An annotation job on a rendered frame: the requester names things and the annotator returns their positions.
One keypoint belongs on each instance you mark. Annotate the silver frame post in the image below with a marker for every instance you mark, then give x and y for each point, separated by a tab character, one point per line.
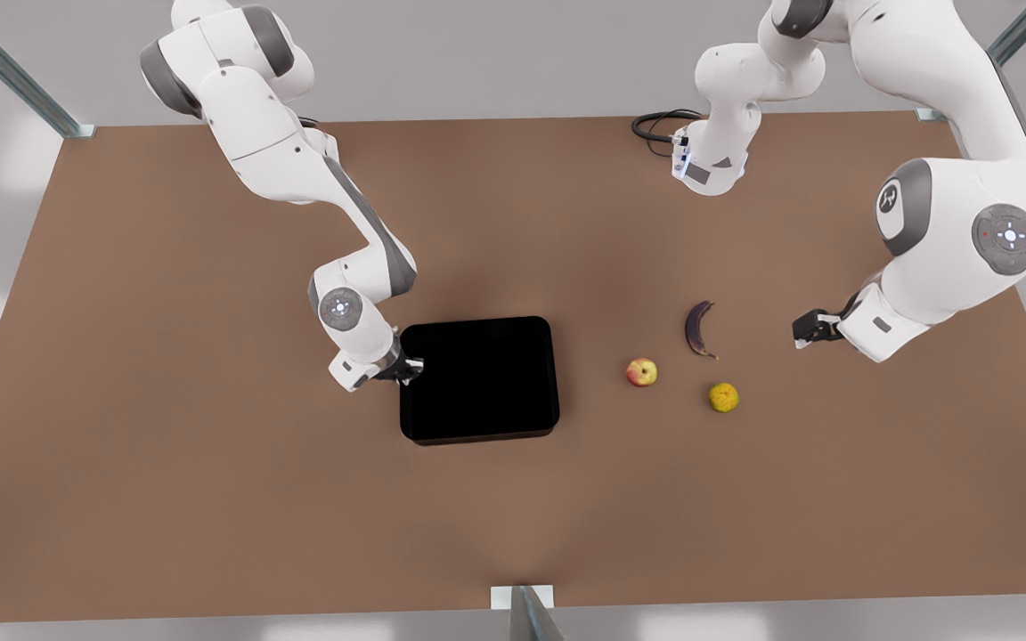
526	614
1007	44
14	76

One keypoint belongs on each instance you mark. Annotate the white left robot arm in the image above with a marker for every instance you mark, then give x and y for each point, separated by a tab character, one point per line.
949	214

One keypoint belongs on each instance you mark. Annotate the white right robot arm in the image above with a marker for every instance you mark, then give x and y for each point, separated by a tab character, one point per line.
281	151

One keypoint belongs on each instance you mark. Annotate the black square tray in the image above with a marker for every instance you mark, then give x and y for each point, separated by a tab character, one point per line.
478	379

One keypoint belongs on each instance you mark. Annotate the yellow green apple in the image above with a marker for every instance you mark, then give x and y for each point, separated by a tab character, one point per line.
724	397

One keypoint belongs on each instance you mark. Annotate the dark overripe banana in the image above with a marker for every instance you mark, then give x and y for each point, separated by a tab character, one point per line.
698	328

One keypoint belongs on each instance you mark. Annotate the red yellow apple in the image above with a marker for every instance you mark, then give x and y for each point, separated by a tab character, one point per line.
642	372

